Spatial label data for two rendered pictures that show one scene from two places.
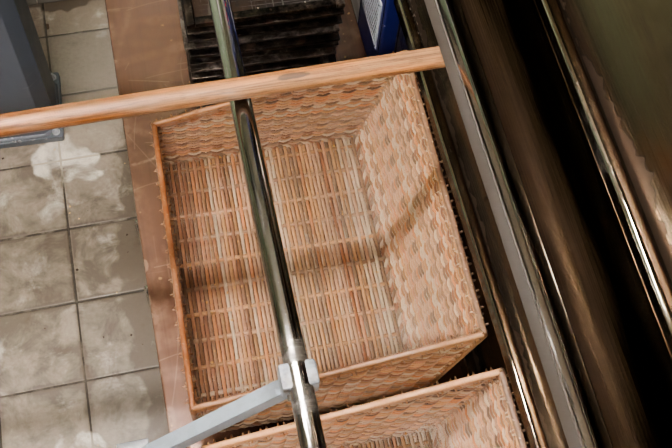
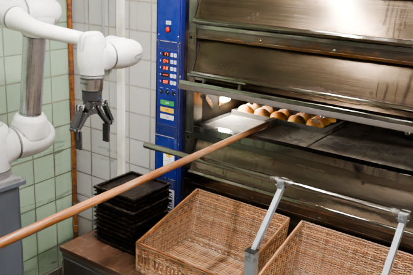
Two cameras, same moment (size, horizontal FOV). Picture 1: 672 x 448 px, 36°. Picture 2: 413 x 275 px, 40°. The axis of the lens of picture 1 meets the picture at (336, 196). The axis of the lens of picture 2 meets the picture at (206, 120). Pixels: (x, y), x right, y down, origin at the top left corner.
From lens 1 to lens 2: 193 cm
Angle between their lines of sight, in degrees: 53
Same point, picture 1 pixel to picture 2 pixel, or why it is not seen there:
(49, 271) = not seen: outside the picture
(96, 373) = not seen: outside the picture
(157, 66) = (104, 253)
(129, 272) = not seen: outside the picture
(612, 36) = (289, 76)
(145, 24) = (87, 247)
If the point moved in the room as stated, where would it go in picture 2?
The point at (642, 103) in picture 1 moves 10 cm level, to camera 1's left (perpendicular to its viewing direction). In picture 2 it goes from (306, 78) to (290, 80)
